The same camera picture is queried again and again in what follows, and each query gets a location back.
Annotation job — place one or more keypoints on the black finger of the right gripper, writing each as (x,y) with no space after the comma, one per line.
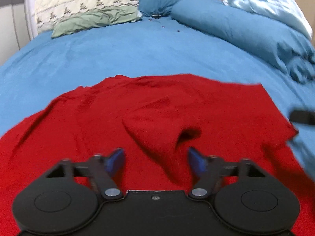
(302,116)

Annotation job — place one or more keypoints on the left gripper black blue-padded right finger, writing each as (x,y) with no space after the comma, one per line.
(210,170)

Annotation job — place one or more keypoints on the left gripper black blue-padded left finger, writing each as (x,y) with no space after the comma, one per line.
(98,169)

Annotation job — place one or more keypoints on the red cloth garment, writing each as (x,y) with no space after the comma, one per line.
(155,120)

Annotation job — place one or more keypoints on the blue rolled duvet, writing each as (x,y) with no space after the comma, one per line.
(281,46)

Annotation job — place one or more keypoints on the blue bed sheet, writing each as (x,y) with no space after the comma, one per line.
(46,68)

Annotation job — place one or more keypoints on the light blue blanket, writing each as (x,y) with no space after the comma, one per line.
(285,11)

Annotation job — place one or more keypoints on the green pillow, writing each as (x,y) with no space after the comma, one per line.
(96,18)

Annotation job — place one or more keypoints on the white grey wardrobe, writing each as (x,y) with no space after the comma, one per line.
(14,28)

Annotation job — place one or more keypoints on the dark blue pillow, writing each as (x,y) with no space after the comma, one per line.
(162,8)

